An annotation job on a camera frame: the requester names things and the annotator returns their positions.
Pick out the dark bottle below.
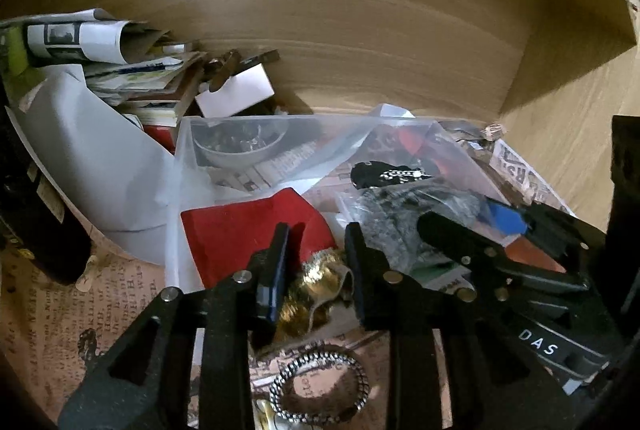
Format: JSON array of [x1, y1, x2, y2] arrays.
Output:
[[0, 70, 93, 287]]

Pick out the newsprint pattern mat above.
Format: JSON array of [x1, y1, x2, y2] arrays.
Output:
[[0, 137, 581, 430]]

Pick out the black pouch with white chain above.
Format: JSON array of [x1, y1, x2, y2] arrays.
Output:
[[350, 161, 437, 190]]

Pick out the large white paper sheet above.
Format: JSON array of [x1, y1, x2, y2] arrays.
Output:
[[5, 64, 182, 267]]

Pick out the silver beaded bracelet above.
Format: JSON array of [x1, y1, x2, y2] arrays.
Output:
[[269, 344, 370, 427]]

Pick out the yellow green item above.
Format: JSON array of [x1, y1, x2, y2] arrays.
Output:
[[4, 24, 27, 77]]

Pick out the red cloth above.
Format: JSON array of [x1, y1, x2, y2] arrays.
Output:
[[180, 189, 337, 292]]

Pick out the clear plastic bag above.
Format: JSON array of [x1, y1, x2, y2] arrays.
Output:
[[165, 102, 516, 291]]

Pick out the brown flat piece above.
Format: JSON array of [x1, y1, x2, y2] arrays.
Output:
[[502, 234, 568, 275]]

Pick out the black upright object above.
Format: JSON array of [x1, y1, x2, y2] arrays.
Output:
[[602, 114, 640, 316]]

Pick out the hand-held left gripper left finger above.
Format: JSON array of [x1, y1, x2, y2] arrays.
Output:
[[57, 222, 306, 430]]

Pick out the gold sequin scrunchie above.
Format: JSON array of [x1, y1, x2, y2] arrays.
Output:
[[255, 247, 357, 353]]

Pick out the small white box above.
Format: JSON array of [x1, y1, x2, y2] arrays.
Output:
[[195, 62, 276, 118]]

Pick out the stack of books and papers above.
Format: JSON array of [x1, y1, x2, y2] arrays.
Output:
[[82, 41, 208, 128]]

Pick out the grey furry pouch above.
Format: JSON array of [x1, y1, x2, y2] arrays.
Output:
[[345, 184, 493, 278]]

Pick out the grey bowl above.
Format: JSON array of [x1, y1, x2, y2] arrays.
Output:
[[192, 119, 290, 170]]

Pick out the rolled newspaper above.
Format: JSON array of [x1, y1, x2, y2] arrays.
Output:
[[0, 7, 173, 67]]

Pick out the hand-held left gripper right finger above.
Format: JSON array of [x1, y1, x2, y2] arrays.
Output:
[[345, 222, 503, 430]]

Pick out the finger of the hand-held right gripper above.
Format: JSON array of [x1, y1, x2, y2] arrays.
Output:
[[486, 200, 608, 261], [417, 210, 591, 292]]

